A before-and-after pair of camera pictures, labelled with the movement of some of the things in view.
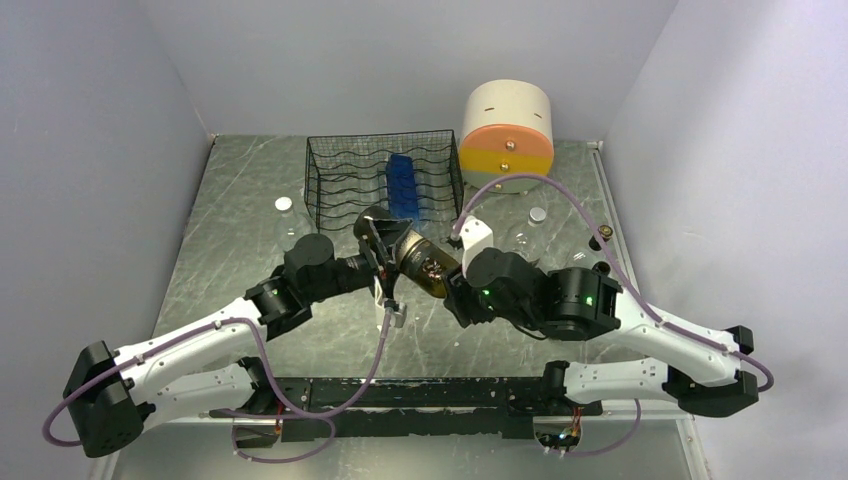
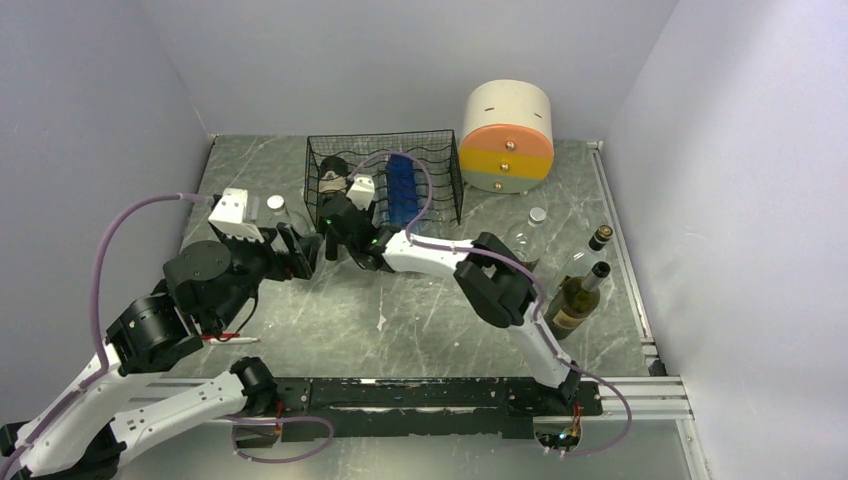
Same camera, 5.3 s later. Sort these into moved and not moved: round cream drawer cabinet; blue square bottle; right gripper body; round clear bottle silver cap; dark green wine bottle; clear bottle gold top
Moved: dark green wine bottle; right gripper body
Not moved: blue square bottle; clear bottle gold top; round cream drawer cabinet; round clear bottle silver cap
